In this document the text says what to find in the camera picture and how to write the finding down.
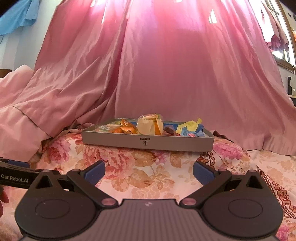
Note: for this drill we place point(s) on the pink duvet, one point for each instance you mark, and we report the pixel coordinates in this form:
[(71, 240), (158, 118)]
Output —
[(20, 115)]

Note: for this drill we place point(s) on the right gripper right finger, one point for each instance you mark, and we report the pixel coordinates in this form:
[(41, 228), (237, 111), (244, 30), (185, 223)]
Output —
[(213, 182)]

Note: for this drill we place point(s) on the person's left hand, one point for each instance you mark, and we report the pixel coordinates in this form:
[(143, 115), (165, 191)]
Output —
[(3, 199)]

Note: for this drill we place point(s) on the wooden headboard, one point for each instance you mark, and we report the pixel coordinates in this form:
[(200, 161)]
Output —
[(4, 72)]

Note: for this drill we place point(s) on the round biscuit pack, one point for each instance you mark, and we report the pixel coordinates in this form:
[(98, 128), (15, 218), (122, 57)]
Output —
[(108, 127)]

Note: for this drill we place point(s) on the light blue candy packet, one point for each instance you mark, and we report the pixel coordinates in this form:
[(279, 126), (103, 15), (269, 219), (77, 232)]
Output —
[(186, 133)]

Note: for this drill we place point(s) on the pink curtain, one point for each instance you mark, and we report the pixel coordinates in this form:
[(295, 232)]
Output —
[(184, 60)]

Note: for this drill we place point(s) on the red dried meat packet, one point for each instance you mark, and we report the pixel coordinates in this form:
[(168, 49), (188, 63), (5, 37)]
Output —
[(169, 131)]

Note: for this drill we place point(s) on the gold foil snack packet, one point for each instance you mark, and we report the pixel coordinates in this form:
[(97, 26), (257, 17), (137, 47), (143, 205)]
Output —
[(127, 127)]

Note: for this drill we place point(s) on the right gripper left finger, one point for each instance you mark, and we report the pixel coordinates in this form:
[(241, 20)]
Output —
[(85, 181)]

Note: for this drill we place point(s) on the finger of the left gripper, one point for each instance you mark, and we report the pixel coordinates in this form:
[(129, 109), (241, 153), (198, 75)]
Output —
[(16, 163), (16, 176)]

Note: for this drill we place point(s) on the small orange mandarin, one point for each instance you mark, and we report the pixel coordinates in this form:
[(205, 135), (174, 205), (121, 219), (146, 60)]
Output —
[(118, 130)]

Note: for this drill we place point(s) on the packaged bread loaf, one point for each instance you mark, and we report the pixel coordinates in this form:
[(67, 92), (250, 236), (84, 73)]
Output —
[(150, 124)]

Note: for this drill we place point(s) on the grey tray with painted liner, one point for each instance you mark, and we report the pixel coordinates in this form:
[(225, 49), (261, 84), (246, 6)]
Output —
[(148, 142)]

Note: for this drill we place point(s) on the blue cloth on wall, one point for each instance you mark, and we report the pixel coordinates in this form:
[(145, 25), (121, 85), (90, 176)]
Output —
[(22, 14)]

